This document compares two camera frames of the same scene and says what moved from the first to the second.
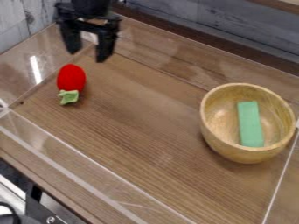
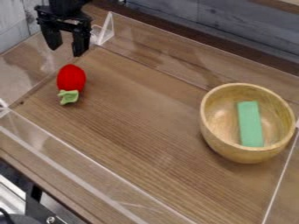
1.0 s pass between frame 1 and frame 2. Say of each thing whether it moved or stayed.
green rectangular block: stayed
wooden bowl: stayed
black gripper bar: moved
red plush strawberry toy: stayed
